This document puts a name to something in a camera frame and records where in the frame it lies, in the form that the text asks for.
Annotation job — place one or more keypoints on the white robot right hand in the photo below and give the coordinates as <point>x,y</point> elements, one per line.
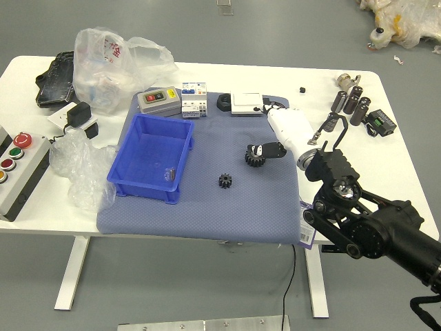
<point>293,127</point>

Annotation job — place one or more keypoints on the big black gear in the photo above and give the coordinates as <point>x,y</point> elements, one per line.
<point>255,162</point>

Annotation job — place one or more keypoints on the small black gear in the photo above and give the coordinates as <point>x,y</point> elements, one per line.
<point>225,181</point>

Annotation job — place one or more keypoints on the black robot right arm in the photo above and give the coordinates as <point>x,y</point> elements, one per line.
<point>379,227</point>

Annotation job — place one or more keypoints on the blue plastic box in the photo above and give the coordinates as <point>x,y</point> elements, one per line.
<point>148,151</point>

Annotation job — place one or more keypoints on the grey control box with buttons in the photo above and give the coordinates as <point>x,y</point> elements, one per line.
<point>24,172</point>

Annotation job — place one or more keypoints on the black cylindrical capacitor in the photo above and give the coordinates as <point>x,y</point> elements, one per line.
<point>359,115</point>
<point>339,100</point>
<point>356,92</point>
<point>330,125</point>
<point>365,102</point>
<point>351,104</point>

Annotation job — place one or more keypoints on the silver metal connector fitting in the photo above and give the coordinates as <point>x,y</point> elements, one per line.
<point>346,81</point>

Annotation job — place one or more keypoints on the black module green terminal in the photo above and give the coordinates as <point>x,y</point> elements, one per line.
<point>380,122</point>

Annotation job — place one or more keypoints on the white circuit breaker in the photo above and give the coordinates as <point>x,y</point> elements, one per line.
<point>194,103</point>

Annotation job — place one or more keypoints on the purple label card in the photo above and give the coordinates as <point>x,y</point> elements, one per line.
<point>306,236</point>

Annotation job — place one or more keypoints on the blue-grey padded mat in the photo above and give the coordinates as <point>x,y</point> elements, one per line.
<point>224,213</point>

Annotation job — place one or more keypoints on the white paper scrap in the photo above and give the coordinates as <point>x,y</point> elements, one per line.
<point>398,59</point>
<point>437,49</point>

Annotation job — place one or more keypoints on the black table control panel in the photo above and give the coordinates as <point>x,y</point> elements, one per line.
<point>329,248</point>

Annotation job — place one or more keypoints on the small metal screw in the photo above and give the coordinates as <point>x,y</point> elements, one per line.
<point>170,173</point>

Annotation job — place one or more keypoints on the clear acrylic piece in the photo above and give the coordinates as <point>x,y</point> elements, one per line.
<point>224,7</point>

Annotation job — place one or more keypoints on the plastic-wrapped yellowish object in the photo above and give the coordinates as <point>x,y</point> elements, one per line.
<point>403,20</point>

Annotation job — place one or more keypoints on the white table leg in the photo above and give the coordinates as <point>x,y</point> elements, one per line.
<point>72,272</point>
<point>317,282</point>

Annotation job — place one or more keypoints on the white plastic bag red print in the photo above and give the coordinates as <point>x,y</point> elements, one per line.
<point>103,69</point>

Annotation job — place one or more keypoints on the small black plug block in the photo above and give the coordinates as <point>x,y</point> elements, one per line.
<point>91,131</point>

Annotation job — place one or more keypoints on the black power adapter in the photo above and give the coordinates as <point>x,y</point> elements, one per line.
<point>78,113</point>

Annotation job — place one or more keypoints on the crumpled clear plastic bag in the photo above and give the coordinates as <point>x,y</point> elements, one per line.
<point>79,162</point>

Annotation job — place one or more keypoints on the white socket plate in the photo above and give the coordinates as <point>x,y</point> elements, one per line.
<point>56,117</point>

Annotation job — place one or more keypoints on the black plastic tray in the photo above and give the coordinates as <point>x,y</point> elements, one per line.
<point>55,82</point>

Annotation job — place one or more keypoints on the white wall switch panel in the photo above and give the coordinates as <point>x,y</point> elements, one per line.
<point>246,101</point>

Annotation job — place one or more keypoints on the grey two-button switch box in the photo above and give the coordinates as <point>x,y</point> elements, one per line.
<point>158,103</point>

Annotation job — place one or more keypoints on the grey metal base plate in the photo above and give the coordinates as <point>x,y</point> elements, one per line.
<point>203,325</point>

